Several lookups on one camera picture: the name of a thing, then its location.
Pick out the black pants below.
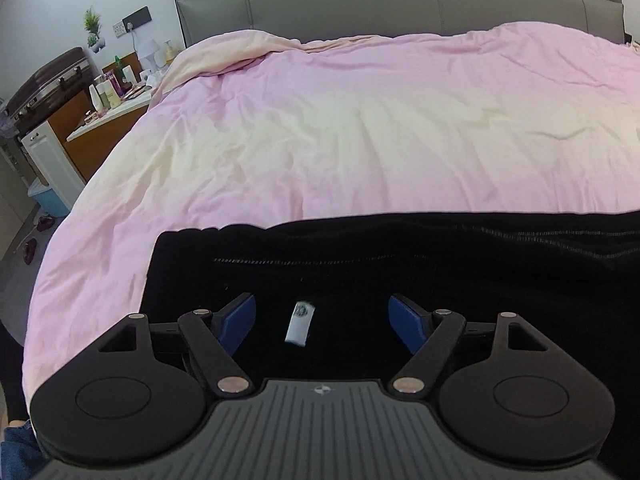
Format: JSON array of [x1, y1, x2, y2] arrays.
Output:
[[140, 212, 639, 479]]

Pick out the pink floral duvet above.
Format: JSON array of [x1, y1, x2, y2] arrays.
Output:
[[23, 22, 639, 396]]

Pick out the orange wooden dresser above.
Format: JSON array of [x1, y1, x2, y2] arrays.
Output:
[[47, 47, 148, 182]]

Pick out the white wooden cabinet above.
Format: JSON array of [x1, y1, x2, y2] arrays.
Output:
[[22, 122, 85, 209]]

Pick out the white bottle on dresser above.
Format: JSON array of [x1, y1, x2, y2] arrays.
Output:
[[122, 65, 137, 87]]

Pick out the white table lamp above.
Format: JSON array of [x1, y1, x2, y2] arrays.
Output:
[[137, 39, 160, 73]]

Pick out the small green potted plant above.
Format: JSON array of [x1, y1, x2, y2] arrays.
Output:
[[84, 8, 105, 53]]

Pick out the black wall socket panel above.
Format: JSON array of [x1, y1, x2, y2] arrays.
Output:
[[122, 6, 152, 32]]

